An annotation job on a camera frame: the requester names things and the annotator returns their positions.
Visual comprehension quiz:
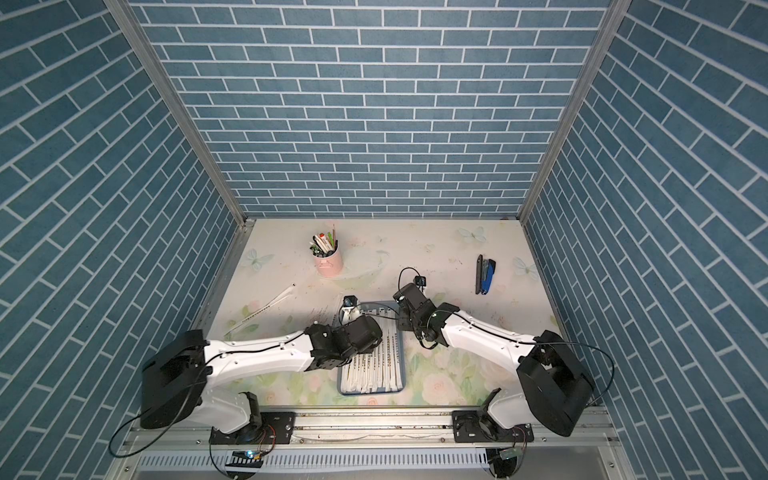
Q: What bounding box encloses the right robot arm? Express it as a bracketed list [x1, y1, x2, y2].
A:
[393, 283, 595, 441]

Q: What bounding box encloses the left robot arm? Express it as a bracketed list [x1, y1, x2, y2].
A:
[140, 315, 383, 434]

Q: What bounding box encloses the blue plastic storage tray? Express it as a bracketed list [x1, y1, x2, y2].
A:
[337, 301, 406, 396]

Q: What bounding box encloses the pink pen cup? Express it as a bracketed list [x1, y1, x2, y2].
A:
[313, 249, 343, 278]

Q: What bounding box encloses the black and blue stapler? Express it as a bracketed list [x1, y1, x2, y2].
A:
[475, 255, 496, 295]

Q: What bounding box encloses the green circuit board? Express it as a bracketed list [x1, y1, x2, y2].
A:
[225, 450, 264, 470]

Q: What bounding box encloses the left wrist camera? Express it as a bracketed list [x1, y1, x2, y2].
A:
[339, 295, 361, 325]

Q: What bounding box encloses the aluminium front rail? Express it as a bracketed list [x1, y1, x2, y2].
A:
[119, 407, 619, 450]

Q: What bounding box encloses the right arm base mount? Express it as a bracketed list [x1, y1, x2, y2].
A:
[451, 410, 534, 444]

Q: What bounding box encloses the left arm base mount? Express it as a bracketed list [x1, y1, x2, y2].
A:
[209, 411, 297, 447]

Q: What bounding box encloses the white slotted cable duct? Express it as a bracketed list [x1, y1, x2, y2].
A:
[138, 447, 488, 473]

